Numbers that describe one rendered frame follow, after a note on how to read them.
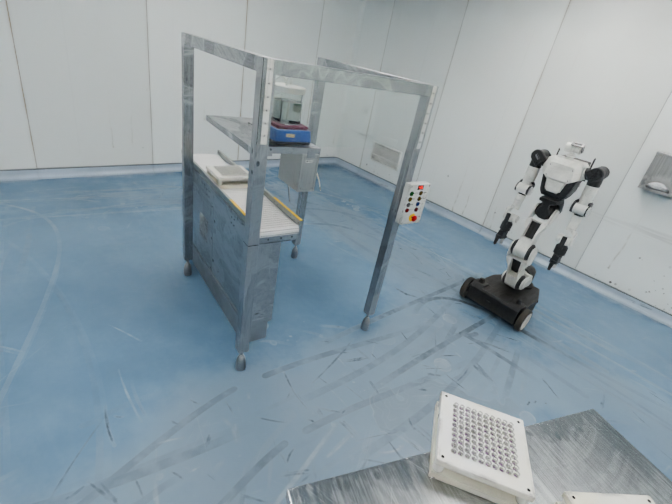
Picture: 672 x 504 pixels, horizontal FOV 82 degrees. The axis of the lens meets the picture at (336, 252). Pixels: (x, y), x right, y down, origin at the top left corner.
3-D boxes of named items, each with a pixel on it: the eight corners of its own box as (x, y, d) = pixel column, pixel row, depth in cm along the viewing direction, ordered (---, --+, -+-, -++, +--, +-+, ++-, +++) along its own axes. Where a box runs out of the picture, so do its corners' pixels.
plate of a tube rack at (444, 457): (533, 503, 94) (536, 498, 93) (433, 464, 98) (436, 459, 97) (520, 424, 115) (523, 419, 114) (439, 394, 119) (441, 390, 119)
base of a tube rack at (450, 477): (524, 515, 96) (528, 509, 95) (428, 476, 101) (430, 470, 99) (514, 435, 117) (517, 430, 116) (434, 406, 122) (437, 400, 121)
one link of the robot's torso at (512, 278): (506, 275, 355) (518, 235, 324) (527, 286, 343) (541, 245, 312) (497, 284, 348) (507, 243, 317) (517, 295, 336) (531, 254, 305)
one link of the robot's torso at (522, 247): (511, 253, 331) (540, 204, 321) (531, 263, 320) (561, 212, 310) (506, 251, 319) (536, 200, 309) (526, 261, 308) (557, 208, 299)
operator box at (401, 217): (419, 222, 248) (431, 184, 236) (400, 224, 238) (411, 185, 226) (412, 218, 252) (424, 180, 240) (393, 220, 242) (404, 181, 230)
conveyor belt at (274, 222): (298, 235, 214) (299, 226, 212) (255, 240, 200) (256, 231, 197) (215, 159, 306) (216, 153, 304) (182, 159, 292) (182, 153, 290)
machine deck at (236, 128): (319, 156, 195) (321, 148, 193) (249, 155, 174) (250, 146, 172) (267, 125, 237) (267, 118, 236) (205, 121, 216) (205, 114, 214)
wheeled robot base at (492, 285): (495, 280, 391) (507, 251, 375) (545, 307, 359) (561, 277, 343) (461, 296, 349) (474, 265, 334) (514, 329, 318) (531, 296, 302)
